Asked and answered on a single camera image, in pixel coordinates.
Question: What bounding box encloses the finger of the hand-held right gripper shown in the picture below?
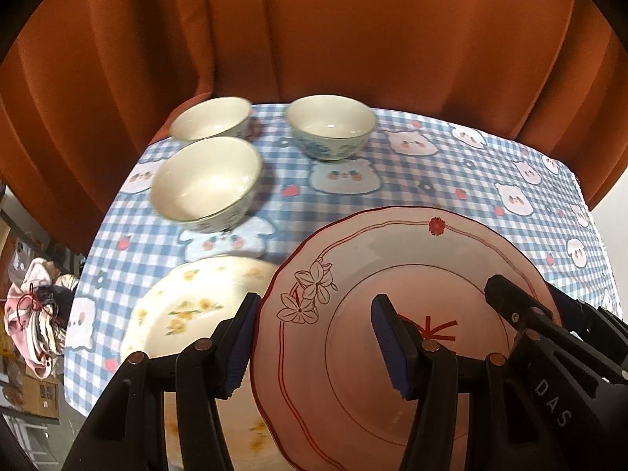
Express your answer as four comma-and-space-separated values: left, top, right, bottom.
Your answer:
552, 285, 592, 329
485, 275, 562, 330

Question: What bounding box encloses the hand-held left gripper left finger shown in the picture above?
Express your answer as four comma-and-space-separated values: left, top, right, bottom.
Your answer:
63, 292, 262, 471

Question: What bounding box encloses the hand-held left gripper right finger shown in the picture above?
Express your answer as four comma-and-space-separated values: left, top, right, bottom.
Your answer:
370, 294, 565, 471

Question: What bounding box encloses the scalloped yellow floral plate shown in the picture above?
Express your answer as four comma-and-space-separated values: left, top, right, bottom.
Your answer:
120, 254, 285, 471

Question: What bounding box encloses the white plate with red flower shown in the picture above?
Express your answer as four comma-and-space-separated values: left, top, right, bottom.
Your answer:
249, 205, 565, 471

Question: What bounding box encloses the small cream bowl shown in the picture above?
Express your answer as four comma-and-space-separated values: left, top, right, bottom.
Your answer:
150, 136, 264, 234
169, 97, 252, 142

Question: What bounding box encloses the cream bowl with blue flowers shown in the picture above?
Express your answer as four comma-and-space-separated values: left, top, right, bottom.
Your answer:
285, 95, 378, 162

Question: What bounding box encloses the blue checked bear tablecloth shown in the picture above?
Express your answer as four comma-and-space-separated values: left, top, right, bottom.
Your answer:
63, 103, 624, 413

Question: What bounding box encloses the cardboard box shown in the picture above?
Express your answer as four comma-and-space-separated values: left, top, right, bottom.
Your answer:
0, 373, 62, 420

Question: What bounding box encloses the pink cloth pile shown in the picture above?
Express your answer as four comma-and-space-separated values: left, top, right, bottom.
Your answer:
4, 257, 82, 378

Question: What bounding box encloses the orange curtain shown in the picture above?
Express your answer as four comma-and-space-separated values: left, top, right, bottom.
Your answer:
0, 0, 628, 256

